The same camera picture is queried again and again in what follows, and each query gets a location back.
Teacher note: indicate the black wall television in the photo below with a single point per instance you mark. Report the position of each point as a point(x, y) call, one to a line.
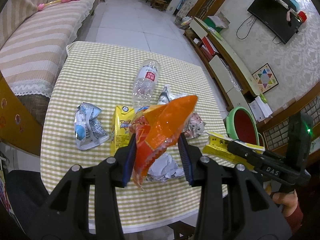
point(280, 16)

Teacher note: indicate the green checkered tablecloth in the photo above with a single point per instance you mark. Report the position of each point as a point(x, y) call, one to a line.
point(103, 74)

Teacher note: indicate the yellow paper box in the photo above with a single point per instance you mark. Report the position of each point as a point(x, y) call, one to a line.
point(217, 146)

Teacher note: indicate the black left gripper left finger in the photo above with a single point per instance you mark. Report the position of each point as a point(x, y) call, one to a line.
point(83, 205)

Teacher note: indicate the orange snack bag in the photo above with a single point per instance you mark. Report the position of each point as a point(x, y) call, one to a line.
point(156, 129)

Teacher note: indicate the yellow drink carton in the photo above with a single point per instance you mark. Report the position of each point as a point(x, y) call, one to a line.
point(120, 132)

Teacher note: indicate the small crumpled newspaper ball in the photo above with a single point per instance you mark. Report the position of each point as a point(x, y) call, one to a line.
point(194, 127)

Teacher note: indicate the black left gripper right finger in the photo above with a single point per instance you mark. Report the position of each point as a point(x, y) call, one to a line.
point(233, 204)

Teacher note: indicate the red sleeve right forearm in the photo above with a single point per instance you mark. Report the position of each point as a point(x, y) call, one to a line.
point(294, 217)

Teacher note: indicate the clear plastic water bottle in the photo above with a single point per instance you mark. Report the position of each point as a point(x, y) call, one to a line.
point(145, 84)

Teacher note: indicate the green red trash bin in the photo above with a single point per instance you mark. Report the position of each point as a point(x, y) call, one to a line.
point(240, 125)

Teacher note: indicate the long tv cabinet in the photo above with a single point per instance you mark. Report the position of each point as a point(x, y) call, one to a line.
point(236, 83)

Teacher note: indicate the chinese checkers board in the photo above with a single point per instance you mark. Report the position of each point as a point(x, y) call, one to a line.
point(265, 78)

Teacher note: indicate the pink toy wand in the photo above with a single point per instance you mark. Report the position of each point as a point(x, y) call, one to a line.
point(43, 5)

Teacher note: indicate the silver blue snack wrapper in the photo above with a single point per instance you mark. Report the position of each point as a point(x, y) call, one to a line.
point(89, 132)

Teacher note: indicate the striped beige sofa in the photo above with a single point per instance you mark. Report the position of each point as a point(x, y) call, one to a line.
point(33, 47)

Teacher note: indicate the crumpled white paper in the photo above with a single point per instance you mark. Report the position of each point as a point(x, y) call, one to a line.
point(164, 168)

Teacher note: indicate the person's right hand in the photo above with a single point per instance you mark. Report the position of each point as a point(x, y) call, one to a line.
point(289, 201)

